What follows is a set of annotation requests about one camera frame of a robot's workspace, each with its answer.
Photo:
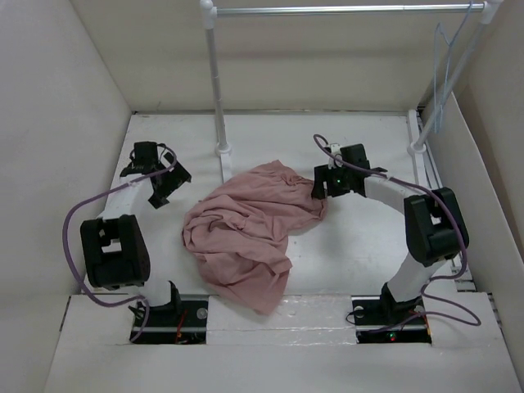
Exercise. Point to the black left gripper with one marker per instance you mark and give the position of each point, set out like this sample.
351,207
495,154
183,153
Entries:
178,177

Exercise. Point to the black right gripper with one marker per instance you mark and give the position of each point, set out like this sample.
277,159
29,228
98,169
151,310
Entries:
330,188

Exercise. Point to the pink trousers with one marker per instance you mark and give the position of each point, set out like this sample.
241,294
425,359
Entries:
239,233

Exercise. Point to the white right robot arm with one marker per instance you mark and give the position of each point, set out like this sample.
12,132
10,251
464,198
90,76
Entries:
435,231

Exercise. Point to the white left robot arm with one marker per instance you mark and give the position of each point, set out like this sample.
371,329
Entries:
115,251

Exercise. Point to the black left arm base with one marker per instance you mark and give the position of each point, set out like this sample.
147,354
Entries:
186,326

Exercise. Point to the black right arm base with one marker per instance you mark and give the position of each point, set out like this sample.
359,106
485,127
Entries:
376,323

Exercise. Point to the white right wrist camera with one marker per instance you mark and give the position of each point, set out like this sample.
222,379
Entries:
335,156

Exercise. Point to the blue wire hanger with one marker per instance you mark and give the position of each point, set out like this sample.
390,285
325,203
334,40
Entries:
443,47

